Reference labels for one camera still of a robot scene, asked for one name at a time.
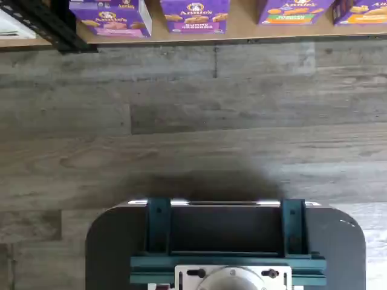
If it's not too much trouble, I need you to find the purple Annie's box pink patch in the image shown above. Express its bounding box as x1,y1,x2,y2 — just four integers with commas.
68,0,152,38

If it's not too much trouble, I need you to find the wooden shelf board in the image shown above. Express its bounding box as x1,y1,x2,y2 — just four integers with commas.
0,36,61,49
75,18,387,47

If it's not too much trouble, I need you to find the purple Annie's box green patch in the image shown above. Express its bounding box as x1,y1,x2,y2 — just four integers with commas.
256,0,336,25

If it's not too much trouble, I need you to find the black metal shelf rack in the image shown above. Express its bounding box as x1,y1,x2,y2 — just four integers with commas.
0,0,98,54

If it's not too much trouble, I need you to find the purple Annie's box orange patch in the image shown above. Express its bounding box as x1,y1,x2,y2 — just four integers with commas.
332,0,387,27

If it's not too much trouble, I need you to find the white box dark label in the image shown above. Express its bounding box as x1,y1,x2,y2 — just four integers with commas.
0,7,37,40

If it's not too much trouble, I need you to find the white mounting plate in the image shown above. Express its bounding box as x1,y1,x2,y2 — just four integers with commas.
174,265,293,290

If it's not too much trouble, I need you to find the teal aluminium frame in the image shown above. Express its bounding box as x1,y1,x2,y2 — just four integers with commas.
129,198,327,286

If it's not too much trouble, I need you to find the dark grey robot base plate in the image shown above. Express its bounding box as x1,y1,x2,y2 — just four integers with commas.
85,199,367,290

